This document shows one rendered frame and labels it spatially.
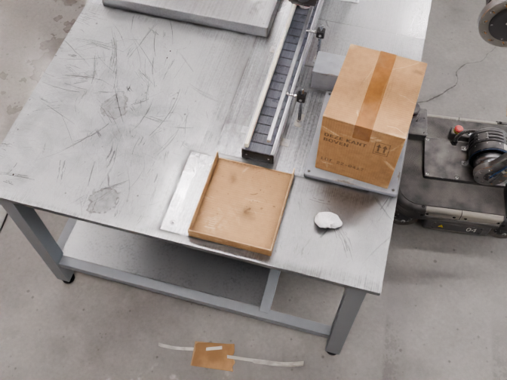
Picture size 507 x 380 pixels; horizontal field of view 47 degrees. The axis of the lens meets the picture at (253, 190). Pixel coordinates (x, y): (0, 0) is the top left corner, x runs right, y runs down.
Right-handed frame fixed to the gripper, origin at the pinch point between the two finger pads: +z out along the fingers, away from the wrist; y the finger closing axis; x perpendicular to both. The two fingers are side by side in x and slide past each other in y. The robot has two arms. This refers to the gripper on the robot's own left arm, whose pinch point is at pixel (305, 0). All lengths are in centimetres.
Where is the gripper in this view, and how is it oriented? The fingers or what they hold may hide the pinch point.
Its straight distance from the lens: 229.3
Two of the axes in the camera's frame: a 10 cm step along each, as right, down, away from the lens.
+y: -9.7, -2.3, 1.1
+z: 1.4, -1.0, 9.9
